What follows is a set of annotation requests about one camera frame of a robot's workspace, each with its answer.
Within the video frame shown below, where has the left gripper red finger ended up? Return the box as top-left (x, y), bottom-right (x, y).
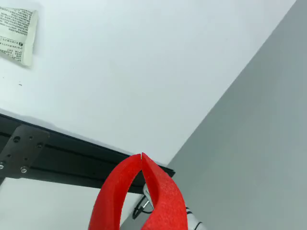
top-left (141, 152), bottom-right (189, 230)
top-left (88, 154), bottom-right (142, 230)

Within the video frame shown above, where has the white printed snack packet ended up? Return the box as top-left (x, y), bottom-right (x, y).
top-left (0, 6), bottom-right (39, 67)

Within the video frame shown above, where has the black cable with silver plug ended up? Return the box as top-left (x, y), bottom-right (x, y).
top-left (133, 194), bottom-right (155, 219)

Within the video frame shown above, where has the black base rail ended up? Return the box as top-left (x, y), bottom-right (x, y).
top-left (0, 114), bottom-right (176, 195)

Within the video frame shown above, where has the dark metal bracket plate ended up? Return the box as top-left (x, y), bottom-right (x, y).
top-left (0, 124), bottom-right (51, 180)

